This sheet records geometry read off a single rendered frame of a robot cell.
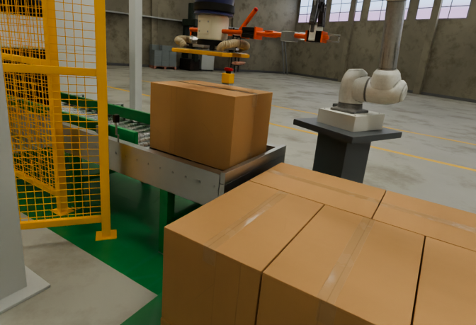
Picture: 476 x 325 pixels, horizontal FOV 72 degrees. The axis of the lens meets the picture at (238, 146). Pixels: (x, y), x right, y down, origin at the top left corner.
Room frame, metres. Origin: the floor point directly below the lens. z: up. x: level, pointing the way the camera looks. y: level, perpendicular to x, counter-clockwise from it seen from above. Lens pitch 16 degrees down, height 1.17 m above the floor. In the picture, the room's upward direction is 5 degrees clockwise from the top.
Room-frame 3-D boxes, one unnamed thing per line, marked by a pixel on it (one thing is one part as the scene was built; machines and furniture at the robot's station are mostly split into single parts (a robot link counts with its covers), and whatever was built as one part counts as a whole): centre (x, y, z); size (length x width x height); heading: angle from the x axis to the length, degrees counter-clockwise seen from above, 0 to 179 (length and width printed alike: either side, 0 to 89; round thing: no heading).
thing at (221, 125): (1.96, 0.18, 0.75); 0.60 x 0.40 x 0.40; 58
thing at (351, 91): (2.18, -0.72, 1.01); 0.18 x 0.16 x 0.22; 52
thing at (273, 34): (1.95, -0.03, 1.26); 0.93 x 0.30 x 0.04; 60
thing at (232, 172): (1.76, -0.12, 0.58); 0.70 x 0.03 x 0.06; 149
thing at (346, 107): (2.20, -0.70, 0.87); 0.22 x 0.18 x 0.06; 38
